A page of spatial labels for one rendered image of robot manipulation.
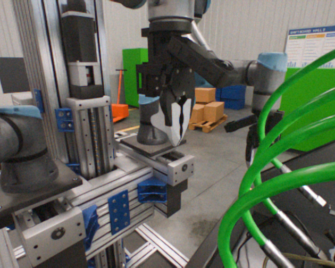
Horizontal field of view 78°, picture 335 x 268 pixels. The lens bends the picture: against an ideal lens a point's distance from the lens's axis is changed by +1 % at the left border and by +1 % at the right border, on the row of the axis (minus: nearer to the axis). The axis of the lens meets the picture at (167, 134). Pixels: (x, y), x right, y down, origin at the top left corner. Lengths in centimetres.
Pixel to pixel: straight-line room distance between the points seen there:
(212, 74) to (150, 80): 12
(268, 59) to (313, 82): 301
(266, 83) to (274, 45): 661
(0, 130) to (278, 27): 710
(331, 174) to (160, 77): 27
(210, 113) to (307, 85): 188
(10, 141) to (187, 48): 46
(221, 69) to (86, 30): 59
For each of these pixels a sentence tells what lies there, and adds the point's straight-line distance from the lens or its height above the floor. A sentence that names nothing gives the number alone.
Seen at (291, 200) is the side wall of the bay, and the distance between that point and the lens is 86.
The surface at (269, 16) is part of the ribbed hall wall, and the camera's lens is 742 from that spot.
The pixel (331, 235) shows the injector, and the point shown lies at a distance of 52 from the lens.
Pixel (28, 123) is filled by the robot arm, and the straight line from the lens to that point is 66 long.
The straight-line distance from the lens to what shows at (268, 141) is 36.
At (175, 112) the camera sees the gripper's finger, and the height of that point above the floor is 130.
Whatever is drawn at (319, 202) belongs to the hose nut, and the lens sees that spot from 48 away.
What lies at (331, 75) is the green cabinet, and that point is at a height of 121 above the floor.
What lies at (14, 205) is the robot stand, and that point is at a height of 104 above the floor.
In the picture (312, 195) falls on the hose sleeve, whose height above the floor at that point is 115.
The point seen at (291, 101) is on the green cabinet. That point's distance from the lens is 367.
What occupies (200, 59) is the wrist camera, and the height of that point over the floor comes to 138.
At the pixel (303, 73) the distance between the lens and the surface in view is 42.
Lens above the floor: 138
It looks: 19 degrees down
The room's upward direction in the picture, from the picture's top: straight up
